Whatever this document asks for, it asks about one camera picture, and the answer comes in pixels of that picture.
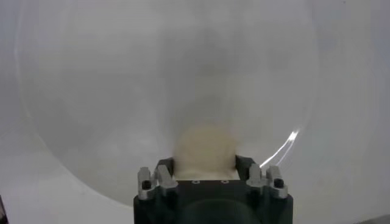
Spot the white round plate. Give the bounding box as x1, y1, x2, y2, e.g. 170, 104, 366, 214
13, 0, 321, 211

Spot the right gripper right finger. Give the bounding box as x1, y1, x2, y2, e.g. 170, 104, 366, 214
235, 155, 289, 199

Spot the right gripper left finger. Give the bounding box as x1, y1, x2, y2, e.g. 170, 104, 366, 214
136, 157, 179, 201

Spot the white steamed baozi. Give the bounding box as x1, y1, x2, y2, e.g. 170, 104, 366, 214
172, 123, 241, 181

